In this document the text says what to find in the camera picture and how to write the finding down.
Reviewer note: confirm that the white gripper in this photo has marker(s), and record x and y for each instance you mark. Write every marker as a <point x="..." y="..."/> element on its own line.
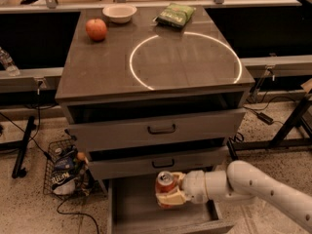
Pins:
<point x="194" y="186"/>

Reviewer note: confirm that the red coke can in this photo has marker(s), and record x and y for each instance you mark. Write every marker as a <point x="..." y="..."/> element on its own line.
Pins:
<point x="164" y="183"/>

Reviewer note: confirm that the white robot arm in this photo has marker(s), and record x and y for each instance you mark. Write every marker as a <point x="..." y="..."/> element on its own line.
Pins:
<point x="241" y="181"/>

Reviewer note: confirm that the grey bottom drawer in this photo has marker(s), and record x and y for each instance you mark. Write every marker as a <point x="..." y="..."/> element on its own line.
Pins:
<point x="133" y="209"/>

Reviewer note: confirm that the grey drawer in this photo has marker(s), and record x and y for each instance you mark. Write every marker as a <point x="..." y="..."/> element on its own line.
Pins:
<point x="133" y="209"/>
<point x="157" y="130"/>
<point x="153" y="164"/>

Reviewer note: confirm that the grey middle drawer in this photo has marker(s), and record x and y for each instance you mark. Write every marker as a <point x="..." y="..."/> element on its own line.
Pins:
<point x="153" y="164"/>

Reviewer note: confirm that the grey top drawer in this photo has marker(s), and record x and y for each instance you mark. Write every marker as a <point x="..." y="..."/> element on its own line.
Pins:
<point x="157" y="130"/>

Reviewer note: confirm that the grey drawer cabinet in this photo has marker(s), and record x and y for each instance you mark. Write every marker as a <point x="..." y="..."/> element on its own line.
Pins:
<point x="144" y="69"/>

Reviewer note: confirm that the black power adapter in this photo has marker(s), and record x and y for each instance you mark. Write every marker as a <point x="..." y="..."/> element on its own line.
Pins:
<point x="265" y="118"/>

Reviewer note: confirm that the blue white snack bag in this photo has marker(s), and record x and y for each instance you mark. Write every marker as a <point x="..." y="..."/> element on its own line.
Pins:
<point x="63" y="176"/>

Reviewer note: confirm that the black table leg right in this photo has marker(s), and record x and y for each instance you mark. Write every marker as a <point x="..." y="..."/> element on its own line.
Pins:
<point x="300" y="117"/>

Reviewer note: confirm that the black table leg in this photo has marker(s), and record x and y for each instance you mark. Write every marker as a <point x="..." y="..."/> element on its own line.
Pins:
<point x="300" y="117"/>
<point x="21" y="147"/>

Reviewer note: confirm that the black table leg left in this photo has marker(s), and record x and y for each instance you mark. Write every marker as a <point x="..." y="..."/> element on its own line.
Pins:
<point x="21" y="147"/>

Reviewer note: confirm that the green chip bag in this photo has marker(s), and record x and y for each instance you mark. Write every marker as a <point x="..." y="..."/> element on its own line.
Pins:
<point x="176" y="15"/>

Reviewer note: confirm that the red apple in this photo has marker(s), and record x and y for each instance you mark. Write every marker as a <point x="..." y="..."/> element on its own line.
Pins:
<point x="96" y="29"/>

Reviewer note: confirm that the white paper bowl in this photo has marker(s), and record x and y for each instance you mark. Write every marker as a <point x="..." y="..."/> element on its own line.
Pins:
<point x="119" y="13"/>

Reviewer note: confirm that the clear plastic water bottle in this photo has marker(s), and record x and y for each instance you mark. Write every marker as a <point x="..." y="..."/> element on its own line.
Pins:
<point x="8" y="63"/>

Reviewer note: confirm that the black wire basket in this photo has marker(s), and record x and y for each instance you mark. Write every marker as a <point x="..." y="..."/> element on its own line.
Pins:
<point x="84" y="181"/>

